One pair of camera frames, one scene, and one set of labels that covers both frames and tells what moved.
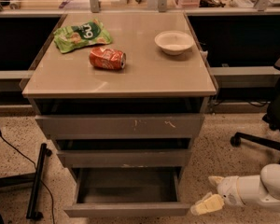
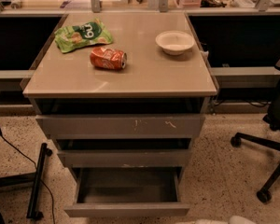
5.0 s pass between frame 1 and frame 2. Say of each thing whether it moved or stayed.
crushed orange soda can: stayed
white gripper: moved
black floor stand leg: stayed
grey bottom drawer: stayed
